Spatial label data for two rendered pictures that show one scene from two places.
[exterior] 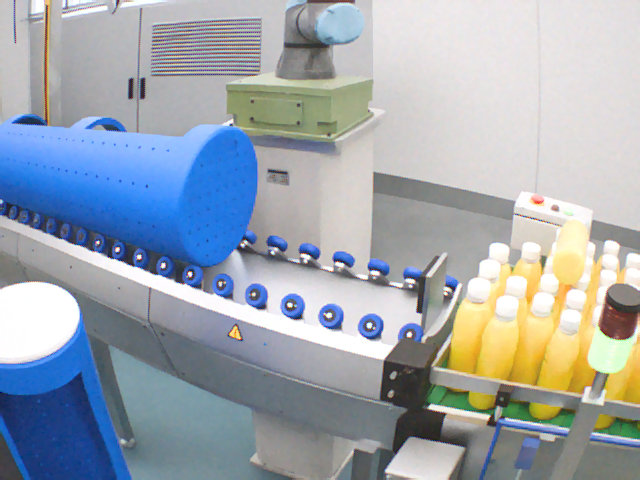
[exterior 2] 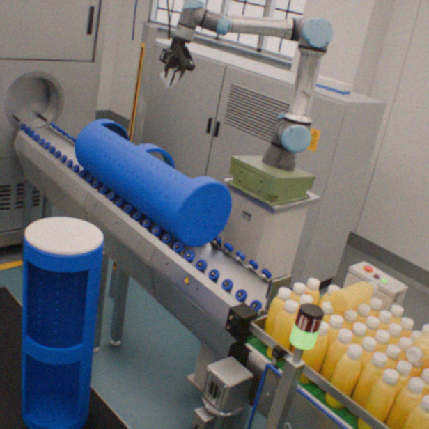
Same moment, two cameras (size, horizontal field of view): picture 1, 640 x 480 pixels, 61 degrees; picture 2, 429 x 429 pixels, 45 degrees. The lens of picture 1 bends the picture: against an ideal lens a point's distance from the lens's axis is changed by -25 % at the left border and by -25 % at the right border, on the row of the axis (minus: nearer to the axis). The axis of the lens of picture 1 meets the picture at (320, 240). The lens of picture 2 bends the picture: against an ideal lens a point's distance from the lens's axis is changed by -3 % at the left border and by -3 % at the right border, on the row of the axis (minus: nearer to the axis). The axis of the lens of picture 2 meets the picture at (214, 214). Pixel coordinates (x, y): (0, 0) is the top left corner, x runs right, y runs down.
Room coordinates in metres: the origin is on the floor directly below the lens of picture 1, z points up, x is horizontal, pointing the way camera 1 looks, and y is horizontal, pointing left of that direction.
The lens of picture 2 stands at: (-0.57, -0.47, 1.92)
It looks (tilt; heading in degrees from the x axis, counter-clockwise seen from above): 23 degrees down; 19
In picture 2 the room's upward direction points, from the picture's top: 11 degrees clockwise
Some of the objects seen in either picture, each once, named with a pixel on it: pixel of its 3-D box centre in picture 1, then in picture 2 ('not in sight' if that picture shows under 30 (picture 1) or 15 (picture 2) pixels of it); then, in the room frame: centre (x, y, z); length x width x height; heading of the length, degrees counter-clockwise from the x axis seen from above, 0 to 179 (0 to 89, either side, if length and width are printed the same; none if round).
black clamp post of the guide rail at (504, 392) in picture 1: (500, 405); (275, 358); (0.78, -0.30, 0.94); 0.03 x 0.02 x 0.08; 63
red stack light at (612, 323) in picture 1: (620, 314); (308, 319); (0.58, -0.37, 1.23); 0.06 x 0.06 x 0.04
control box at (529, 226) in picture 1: (553, 227); (375, 287); (1.24, -0.51, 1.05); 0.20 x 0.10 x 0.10; 63
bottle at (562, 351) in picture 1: (557, 369); (313, 354); (0.80, -0.40, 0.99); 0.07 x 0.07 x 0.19
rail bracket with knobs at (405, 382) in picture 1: (410, 375); (242, 322); (0.88, -0.14, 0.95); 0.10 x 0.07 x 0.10; 153
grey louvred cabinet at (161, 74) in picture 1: (164, 114); (231, 152); (3.42, 0.84, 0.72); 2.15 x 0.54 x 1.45; 66
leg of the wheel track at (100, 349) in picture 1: (108, 380); (120, 297); (1.62, 0.70, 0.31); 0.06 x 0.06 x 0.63; 63
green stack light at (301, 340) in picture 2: (611, 344); (304, 333); (0.58, -0.37, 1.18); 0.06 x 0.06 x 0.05
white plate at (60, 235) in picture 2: (19, 319); (64, 235); (0.86, 0.55, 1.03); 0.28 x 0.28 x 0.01
